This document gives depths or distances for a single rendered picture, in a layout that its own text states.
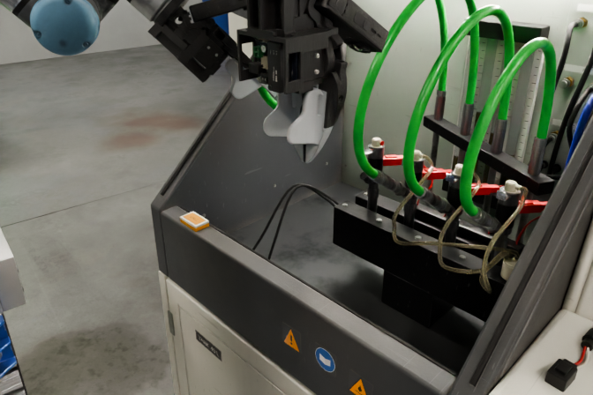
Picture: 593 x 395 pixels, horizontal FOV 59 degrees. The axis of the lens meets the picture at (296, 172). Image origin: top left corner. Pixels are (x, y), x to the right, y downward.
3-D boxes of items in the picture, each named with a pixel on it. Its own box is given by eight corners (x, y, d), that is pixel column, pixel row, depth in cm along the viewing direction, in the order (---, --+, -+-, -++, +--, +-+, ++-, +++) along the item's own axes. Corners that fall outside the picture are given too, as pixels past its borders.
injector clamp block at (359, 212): (331, 273, 102) (333, 204, 95) (363, 253, 108) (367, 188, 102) (496, 368, 80) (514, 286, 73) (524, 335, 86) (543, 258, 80)
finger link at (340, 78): (302, 122, 57) (302, 41, 53) (313, 118, 58) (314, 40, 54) (334, 132, 54) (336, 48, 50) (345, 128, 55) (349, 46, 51)
